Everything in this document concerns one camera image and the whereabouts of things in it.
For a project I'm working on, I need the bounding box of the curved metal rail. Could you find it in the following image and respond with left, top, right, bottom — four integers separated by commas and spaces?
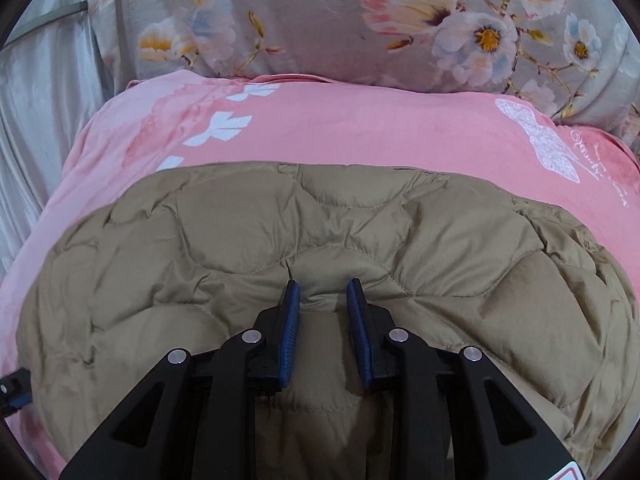
7, 2, 89, 43

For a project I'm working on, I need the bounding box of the tan quilted jacket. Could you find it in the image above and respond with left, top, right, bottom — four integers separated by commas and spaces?
15, 160, 640, 480

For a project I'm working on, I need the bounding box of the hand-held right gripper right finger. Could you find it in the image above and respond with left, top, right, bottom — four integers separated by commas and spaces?
346, 278, 586, 480

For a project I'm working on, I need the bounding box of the pink plush blanket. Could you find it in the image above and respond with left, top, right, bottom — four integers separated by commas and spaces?
0, 71, 640, 461

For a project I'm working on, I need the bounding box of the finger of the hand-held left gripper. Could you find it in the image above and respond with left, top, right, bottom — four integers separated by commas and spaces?
0, 368, 34, 418

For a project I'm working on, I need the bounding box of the grey floral quilt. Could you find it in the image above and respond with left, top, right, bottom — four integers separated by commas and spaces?
85, 0, 640, 151

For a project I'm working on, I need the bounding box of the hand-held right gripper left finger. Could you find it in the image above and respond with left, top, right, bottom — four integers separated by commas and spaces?
59, 280, 302, 480

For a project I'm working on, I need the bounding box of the white satin curtain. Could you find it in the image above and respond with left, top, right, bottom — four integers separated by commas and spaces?
0, 0, 117, 281

